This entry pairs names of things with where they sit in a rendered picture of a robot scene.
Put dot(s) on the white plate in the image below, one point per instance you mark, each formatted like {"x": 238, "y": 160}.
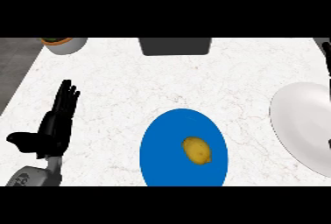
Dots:
{"x": 303, "y": 125}

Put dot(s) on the blue plate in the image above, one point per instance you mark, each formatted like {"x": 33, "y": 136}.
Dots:
{"x": 172, "y": 157}

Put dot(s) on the dark grey box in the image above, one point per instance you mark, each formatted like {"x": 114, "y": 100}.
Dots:
{"x": 175, "y": 46}

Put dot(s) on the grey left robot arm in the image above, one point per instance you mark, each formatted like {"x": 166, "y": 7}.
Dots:
{"x": 37, "y": 175}

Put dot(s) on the yellow lemon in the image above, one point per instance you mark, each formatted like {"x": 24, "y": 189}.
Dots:
{"x": 197, "y": 150}

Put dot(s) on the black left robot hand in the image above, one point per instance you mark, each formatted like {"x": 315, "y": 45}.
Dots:
{"x": 55, "y": 128}

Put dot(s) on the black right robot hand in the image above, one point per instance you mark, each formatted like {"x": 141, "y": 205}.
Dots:
{"x": 329, "y": 57}

